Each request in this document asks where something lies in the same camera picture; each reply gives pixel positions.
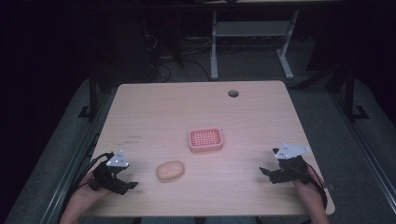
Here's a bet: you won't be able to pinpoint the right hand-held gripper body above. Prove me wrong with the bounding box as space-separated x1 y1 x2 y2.
269 143 311 185

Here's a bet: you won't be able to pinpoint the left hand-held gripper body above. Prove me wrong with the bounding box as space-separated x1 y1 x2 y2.
89 149 130 196

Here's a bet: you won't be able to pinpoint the pink soap dish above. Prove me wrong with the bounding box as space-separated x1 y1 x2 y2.
188 127 224 153

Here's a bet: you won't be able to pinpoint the person's right hand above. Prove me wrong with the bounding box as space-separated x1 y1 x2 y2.
293 166 326 213

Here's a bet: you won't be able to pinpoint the person's left hand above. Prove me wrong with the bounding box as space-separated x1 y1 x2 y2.
69 173 111 214

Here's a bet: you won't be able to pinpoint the black metal stand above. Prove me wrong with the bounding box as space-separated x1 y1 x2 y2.
326 62 370 122
78 68 101 122

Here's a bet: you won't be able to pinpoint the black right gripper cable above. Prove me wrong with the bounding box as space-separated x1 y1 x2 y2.
306 163 329 210

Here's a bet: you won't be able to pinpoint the grey metal rail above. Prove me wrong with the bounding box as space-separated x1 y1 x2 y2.
38 90 118 224
330 90 396 206

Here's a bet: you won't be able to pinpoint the black floor cables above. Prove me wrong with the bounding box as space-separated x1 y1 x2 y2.
141 31 213 83

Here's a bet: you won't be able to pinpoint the white desk frame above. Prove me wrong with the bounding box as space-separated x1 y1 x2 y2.
209 8 301 80

